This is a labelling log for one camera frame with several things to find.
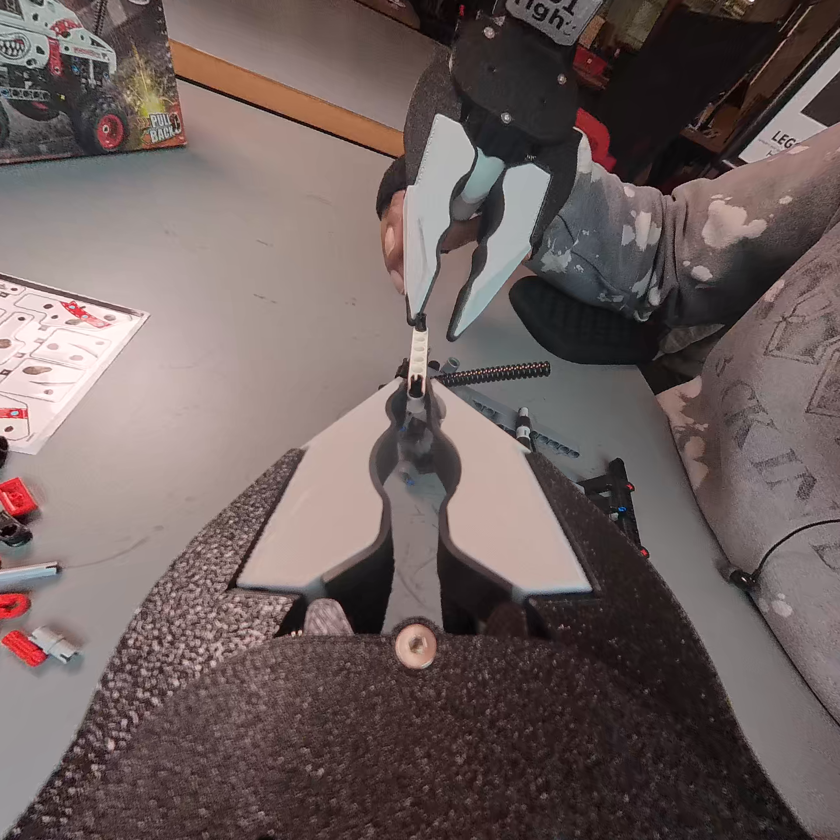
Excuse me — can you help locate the pile of red white pieces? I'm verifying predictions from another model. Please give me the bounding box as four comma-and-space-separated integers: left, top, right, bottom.
0, 433, 83, 669

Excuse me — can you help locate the printed truck toy box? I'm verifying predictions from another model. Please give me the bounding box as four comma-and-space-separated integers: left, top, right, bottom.
0, 0, 188, 165

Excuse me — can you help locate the tan wooden edge strip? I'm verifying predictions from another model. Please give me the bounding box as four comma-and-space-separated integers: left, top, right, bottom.
169, 39, 406, 158

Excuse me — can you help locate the person's grey hoodie torso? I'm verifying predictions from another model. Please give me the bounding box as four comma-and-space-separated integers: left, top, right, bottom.
656, 223, 840, 670

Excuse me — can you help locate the red plastic object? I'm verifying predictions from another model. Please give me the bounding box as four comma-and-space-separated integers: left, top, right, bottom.
576, 108, 618, 173

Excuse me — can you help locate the person's right forearm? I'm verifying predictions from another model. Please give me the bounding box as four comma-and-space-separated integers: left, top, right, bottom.
525, 121, 840, 326

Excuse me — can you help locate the grey black toy chassis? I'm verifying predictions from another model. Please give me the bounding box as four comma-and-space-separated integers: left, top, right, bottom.
394, 357, 652, 560

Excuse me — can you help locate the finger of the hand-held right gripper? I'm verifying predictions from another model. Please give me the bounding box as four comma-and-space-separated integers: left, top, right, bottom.
402, 113, 479, 326
445, 159, 553, 343

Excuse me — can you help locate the white sticker sheet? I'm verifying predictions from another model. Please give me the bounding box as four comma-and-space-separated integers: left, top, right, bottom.
0, 272, 151, 455

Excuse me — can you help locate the grey desk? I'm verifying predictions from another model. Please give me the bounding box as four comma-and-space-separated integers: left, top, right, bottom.
0, 79, 840, 840

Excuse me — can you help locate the white framed sign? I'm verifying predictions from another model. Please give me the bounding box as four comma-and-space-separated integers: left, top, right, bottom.
738, 39, 840, 165

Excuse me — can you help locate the black ribbed hose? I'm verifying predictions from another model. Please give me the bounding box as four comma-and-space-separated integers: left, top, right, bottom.
434, 361, 552, 389

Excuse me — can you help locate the white holed toy beam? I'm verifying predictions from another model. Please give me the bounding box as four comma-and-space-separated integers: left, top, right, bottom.
407, 325, 431, 401

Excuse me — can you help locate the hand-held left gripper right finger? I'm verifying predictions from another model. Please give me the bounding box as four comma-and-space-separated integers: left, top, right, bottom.
420, 382, 597, 603

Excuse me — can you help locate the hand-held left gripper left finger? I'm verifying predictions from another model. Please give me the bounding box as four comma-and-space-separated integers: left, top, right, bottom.
235, 384, 411, 597

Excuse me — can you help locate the black earphone cable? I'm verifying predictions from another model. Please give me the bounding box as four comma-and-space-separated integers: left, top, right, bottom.
728, 515, 840, 588

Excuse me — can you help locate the person's right hand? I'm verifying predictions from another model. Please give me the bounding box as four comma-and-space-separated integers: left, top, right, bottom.
379, 189, 408, 296

